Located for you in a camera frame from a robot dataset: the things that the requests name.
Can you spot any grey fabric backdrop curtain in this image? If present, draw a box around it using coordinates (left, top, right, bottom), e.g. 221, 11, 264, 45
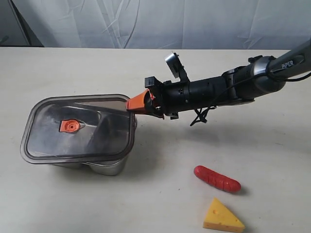
0, 0, 311, 50

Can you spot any yellow toy cheese wedge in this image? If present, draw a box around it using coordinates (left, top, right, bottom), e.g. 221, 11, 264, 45
203, 198, 245, 233

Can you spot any stainless steel lunch box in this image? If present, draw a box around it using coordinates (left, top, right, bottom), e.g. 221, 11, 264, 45
55, 116, 137, 176

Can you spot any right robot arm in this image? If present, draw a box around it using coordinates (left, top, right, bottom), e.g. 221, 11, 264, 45
126, 41, 311, 125

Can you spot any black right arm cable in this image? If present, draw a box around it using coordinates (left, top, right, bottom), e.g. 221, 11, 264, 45
190, 70, 311, 127

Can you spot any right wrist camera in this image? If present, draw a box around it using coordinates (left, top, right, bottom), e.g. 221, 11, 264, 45
165, 52, 190, 83

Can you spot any smoky transparent container lid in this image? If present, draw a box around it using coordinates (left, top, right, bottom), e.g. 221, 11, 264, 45
20, 94, 136, 164

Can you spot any red toy sausage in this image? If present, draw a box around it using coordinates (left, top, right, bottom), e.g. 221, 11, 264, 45
193, 166, 242, 193

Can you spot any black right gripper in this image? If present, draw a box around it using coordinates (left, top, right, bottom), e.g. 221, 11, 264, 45
126, 76, 227, 118

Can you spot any black stand pole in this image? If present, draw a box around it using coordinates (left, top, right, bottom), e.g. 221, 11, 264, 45
8, 0, 44, 48

